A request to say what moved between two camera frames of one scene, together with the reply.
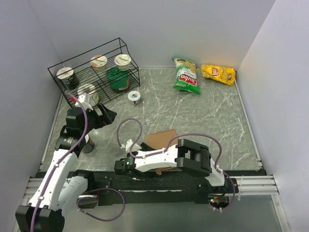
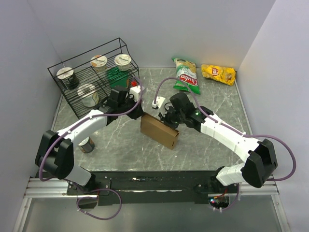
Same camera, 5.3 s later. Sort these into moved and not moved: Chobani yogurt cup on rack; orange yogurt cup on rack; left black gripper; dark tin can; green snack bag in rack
Moved: left black gripper
Not moved: orange yogurt cup on rack; dark tin can; green snack bag in rack; Chobani yogurt cup on rack
